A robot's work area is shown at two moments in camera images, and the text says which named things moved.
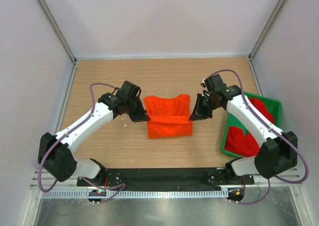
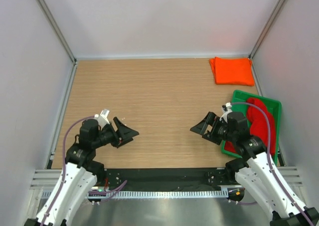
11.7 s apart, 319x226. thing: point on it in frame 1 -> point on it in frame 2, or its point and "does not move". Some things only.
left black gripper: [141, 115] -> [125, 133]
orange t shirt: [168, 116] -> [232, 71]
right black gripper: [195, 116] -> [200, 128]
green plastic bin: [275, 108] does not move
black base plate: [165, 178] does not move
